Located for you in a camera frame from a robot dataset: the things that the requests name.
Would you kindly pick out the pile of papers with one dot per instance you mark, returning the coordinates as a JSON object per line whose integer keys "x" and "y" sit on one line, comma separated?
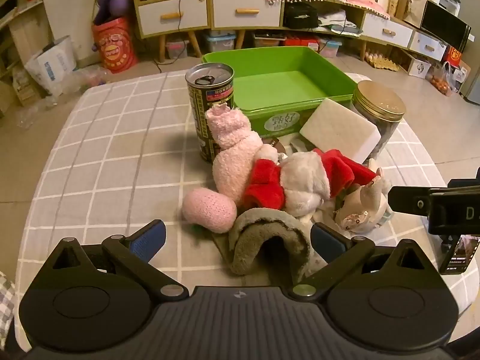
{"x": 339, "y": 22}

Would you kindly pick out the wooden rack shelf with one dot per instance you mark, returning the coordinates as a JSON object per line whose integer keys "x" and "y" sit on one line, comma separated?
{"x": 18, "y": 26}

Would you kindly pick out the red cardboard box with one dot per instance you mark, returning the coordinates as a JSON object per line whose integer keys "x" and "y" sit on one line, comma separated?
{"x": 302, "y": 43}

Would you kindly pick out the clear storage box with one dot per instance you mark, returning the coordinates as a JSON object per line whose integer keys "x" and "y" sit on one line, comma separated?
{"x": 330, "y": 47}
{"x": 176, "y": 48}

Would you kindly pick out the blue lid storage box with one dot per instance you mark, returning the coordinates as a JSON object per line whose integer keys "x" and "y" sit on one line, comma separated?
{"x": 221, "y": 41}

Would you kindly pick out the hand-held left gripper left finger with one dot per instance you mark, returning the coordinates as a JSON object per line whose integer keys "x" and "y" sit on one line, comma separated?
{"x": 148, "y": 240}

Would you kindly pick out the dark lid storage box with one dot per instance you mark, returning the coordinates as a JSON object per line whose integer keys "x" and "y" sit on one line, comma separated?
{"x": 268, "y": 40}

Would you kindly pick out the small red box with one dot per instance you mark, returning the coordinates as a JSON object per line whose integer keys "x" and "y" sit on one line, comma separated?
{"x": 452, "y": 54}

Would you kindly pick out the red printed bag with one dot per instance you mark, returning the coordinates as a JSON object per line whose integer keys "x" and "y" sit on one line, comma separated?
{"x": 114, "y": 48}

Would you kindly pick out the black case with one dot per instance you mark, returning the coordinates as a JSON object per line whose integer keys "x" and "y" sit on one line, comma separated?
{"x": 300, "y": 15}

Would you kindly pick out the long wooden tv console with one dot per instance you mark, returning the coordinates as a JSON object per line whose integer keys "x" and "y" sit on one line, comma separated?
{"x": 352, "y": 26}

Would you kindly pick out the white plush doll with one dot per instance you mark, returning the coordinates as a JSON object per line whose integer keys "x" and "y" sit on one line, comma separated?
{"x": 360, "y": 213}

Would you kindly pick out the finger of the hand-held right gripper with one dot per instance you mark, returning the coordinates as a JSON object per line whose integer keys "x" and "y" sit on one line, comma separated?
{"x": 408, "y": 200}

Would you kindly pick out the grey refrigerator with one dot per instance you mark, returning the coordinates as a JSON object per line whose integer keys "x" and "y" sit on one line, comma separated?
{"x": 471, "y": 67}

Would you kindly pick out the grey fleece towel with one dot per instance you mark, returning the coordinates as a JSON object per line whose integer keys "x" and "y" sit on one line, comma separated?
{"x": 255, "y": 228}

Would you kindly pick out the glass jar gold lid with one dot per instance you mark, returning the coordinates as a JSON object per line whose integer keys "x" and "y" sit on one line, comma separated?
{"x": 378, "y": 101}

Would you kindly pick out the brown cardboard box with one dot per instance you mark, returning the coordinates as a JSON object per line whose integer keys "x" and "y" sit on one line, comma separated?
{"x": 410, "y": 7}

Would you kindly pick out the purple ball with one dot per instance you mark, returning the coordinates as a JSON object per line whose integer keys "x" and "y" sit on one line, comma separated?
{"x": 120, "y": 3}

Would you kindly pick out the black monitor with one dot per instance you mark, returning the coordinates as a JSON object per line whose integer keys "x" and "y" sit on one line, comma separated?
{"x": 444, "y": 26}

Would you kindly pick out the bag of oranges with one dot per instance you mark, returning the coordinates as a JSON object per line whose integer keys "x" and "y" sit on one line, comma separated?
{"x": 442, "y": 80}

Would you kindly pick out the grey checked tablecloth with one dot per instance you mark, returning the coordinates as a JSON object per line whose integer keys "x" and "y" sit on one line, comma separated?
{"x": 112, "y": 138}

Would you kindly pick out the dark drink can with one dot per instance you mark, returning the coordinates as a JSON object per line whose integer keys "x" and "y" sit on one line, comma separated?
{"x": 210, "y": 97}

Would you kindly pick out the white plastic bag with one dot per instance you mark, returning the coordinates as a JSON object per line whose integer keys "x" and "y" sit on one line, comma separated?
{"x": 52, "y": 63}

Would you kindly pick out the egg tray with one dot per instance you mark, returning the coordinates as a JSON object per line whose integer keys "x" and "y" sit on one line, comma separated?
{"x": 382, "y": 61}

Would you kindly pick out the green plastic bin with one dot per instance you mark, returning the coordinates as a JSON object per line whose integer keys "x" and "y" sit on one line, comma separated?
{"x": 277, "y": 82}

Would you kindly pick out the pink knitted hat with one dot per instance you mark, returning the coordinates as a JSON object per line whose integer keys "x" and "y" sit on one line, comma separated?
{"x": 210, "y": 208}

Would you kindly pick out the white sponge block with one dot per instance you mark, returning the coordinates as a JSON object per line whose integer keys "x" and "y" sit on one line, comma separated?
{"x": 337, "y": 127}

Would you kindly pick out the plaid clothing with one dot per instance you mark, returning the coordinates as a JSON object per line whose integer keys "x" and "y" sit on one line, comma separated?
{"x": 6, "y": 300}

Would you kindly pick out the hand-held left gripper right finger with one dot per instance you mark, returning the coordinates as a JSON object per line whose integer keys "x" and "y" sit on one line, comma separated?
{"x": 330, "y": 242}

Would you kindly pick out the clear plastic bag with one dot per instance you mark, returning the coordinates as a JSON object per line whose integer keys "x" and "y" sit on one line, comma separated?
{"x": 82, "y": 80}

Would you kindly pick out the white printed cardboard box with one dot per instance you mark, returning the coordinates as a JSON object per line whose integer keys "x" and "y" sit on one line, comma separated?
{"x": 416, "y": 65}

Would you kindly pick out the red white santa plush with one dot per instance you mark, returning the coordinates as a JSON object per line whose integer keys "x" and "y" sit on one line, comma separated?
{"x": 303, "y": 183}

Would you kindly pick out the pink fuzzy sock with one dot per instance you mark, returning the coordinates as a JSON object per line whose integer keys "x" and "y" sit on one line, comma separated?
{"x": 232, "y": 150}

